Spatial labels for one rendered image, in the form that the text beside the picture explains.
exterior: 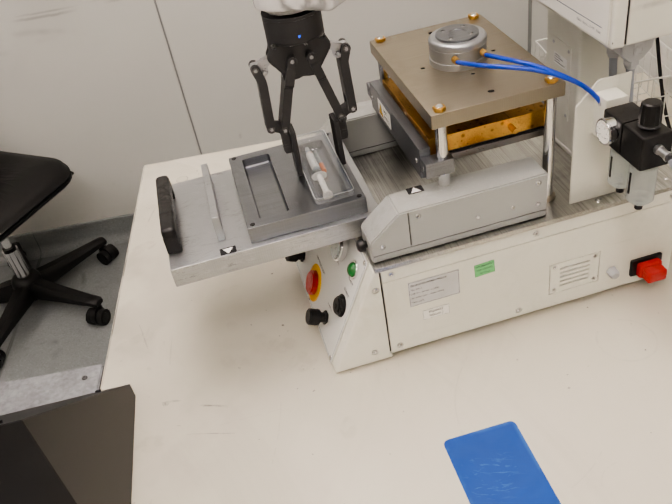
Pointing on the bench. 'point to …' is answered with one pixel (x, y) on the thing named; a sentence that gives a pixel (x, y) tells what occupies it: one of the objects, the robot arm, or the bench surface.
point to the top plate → (466, 71)
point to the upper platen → (479, 129)
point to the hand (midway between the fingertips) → (316, 146)
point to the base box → (506, 279)
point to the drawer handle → (167, 215)
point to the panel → (333, 331)
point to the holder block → (285, 195)
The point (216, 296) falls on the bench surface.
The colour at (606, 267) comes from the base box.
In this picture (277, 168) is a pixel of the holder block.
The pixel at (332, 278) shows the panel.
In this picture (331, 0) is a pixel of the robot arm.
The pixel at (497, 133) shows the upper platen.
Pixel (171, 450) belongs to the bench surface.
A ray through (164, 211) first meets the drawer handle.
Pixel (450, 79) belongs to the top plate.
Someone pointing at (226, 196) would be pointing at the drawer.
